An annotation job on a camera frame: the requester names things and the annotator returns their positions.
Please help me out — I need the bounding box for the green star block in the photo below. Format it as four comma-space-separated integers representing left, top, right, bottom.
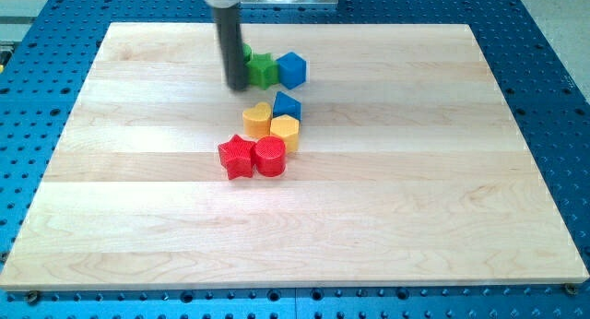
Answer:
246, 53, 279, 89

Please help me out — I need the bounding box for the green round block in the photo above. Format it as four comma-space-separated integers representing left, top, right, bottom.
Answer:
242, 43, 252, 63

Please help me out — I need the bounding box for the wooden board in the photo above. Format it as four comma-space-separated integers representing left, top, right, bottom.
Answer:
1, 22, 588, 291

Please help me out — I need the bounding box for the red cylinder block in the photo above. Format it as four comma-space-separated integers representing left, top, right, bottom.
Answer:
254, 136, 286, 177

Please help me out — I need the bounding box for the yellow hexagon block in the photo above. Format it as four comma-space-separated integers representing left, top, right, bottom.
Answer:
270, 114, 300, 153

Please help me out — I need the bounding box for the blue triangle block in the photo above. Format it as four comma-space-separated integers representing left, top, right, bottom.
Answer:
273, 91, 301, 121

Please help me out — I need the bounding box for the yellow heart block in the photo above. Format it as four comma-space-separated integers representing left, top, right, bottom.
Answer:
242, 102, 272, 138

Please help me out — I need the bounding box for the red star block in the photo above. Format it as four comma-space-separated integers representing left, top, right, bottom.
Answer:
218, 135, 255, 180

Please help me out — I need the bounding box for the blue cube block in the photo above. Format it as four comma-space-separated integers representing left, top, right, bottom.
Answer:
276, 52, 307, 89

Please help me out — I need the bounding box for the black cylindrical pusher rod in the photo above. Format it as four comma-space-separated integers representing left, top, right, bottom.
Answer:
213, 6, 249, 91

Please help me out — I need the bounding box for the blue perforated table plate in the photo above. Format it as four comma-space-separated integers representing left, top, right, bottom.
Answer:
1, 0, 589, 318

